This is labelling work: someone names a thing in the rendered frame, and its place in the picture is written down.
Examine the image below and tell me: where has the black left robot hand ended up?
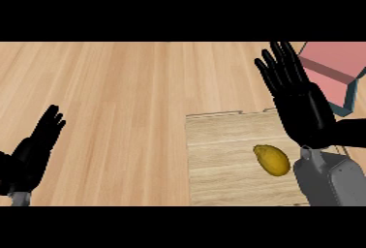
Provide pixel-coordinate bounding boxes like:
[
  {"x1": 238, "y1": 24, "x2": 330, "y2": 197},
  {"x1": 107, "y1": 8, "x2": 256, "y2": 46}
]
[{"x1": 0, "y1": 104, "x2": 67, "y2": 197}]

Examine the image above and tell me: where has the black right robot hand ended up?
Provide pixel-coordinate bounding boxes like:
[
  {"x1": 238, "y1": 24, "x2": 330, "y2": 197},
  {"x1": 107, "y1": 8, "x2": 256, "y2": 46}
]
[{"x1": 252, "y1": 41, "x2": 366, "y2": 150}]

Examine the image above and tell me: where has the pink cardboard box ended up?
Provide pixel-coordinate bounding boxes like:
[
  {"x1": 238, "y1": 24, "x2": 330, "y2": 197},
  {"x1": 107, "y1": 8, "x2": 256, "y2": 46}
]
[{"x1": 296, "y1": 42, "x2": 366, "y2": 117}]

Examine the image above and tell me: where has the pale wooden tray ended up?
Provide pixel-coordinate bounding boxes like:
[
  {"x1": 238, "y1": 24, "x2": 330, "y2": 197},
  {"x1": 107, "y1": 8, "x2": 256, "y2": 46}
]
[{"x1": 184, "y1": 107, "x2": 354, "y2": 207}]

